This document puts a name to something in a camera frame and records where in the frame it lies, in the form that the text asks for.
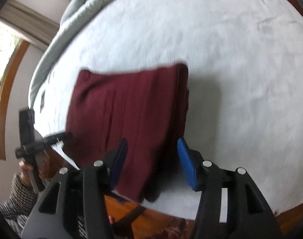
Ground maroon pants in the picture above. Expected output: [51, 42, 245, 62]
[63, 63, 189, 202]

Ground checkered sleeve forearm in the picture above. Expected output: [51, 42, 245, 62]
[0, 173, 38, 236]

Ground left hand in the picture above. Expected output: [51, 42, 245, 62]
[19, 151, 51, 187]

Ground beige curtain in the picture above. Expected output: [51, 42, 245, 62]
[0, 0, 59, 51]

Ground white fleece bed blanket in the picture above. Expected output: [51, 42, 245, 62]
[33, 0, 303, 214]

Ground grey folded quilt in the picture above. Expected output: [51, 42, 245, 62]
[28, 0, 112, 108]

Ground wooden window frame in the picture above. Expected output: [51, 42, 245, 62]
[0, 39, 30, 161]

